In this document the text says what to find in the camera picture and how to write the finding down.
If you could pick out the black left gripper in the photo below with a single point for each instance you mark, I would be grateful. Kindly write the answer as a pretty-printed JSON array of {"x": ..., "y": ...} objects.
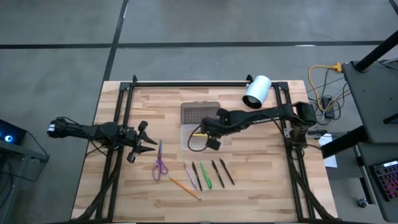
[{"x": 136, "y": 140}]

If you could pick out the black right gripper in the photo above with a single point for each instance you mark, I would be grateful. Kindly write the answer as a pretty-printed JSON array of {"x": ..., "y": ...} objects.
[{"x": 213, "y": 127}]

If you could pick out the yellow highlighter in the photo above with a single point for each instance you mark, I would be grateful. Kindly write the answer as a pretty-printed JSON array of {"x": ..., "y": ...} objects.
[{"x": 199, "y": 135}]

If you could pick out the purple scissors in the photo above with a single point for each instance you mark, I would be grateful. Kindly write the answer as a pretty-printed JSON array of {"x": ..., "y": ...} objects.
[{"x": 160, "y": 152}]

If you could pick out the black pen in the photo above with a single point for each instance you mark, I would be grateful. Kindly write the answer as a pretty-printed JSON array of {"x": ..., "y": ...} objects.
[
  {"x": 218, "y": 174},
  {"x": 197, "y": 176},
  {"x": 227, "y": 171}
]

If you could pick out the green pen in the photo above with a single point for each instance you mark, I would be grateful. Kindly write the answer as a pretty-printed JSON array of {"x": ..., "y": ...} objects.
[{"x": 206, "y": 175}]

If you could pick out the purple transparent pen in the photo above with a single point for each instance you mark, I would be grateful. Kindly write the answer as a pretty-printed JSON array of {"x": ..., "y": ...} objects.
[{"x": 190, "y": 176}]

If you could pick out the orange pencil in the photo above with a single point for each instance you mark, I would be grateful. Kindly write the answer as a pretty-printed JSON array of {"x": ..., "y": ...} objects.
[{"x": 185, "y": 188}]

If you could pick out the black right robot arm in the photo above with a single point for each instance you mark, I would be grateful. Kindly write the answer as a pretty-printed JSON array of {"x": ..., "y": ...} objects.
[{"x": 258, "y": 116}]

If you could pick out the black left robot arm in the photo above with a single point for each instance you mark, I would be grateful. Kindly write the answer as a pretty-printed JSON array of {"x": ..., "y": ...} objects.
[{"x": 102, "y": 132}]

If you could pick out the clear plastic supply box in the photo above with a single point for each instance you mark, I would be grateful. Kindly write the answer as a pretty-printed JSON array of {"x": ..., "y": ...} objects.
[{"x": 194, "y": 143}]

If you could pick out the white spotlight lamp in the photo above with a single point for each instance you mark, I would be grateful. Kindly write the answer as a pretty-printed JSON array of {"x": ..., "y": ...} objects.
[{"x": 258, "y": 90}]

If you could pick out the black power adapter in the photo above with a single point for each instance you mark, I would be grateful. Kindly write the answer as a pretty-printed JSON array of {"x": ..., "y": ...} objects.
[{"x": 328, "y": 104}]

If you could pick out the black side stand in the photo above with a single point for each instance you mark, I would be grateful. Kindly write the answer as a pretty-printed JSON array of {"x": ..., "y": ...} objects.
[{"x": 28, "y": 154}]

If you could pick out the white paper sheet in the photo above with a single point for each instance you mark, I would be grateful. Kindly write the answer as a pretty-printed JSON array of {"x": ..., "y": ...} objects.
[{"x": 329, "y": 155}]

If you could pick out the black computer with blue light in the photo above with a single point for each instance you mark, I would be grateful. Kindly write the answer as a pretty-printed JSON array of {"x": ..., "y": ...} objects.
[{"x": 11, "y": 132}]

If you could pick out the dark grey side desk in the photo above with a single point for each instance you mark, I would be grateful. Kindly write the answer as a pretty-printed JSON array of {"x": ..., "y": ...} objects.
[{"x": 373, "y": 99}]

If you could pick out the caster wheel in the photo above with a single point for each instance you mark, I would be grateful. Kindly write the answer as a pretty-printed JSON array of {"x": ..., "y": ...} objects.
[{"x": 362, "y": 203}]

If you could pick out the black pole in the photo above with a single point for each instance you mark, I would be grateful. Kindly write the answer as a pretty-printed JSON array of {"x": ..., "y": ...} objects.
[{"x": 376, "y": 51}]

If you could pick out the backlit keyboard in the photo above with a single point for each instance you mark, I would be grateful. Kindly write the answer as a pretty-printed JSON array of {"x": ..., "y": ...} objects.
[{"x": 388, "y": 180}]

